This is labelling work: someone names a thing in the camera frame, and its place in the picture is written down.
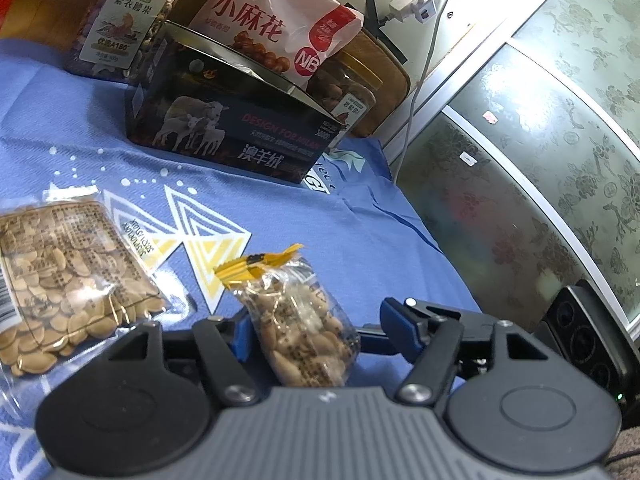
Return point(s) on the yellow-edged nut packet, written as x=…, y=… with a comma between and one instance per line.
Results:
x=300, y=330

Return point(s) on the gold-lidded jar of purple nuts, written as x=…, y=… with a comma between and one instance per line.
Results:
x=120, y=20

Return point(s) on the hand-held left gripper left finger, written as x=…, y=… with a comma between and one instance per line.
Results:
x=243, y=337

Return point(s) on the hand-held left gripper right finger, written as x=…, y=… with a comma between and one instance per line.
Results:
x=400, y=330

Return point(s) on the black tape strip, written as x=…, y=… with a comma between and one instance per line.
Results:
x=390, y=42
x=371, y=7

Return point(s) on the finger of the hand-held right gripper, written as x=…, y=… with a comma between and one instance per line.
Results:
x=465, y=317

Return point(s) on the black printed box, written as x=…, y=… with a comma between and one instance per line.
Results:
x=225, y=125

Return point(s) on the clear seed packet with barcode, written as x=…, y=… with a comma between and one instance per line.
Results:
x=55, y=280

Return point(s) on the black speaker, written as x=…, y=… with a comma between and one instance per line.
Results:
x=585, y=330

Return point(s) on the pink white snack bag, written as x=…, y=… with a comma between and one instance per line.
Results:
x=260, y=10

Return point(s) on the gold-lidded jar of brown nuts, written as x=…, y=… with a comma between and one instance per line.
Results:
x=350, y=90

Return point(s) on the blue printed cloth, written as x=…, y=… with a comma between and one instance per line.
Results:
x=300, y=220

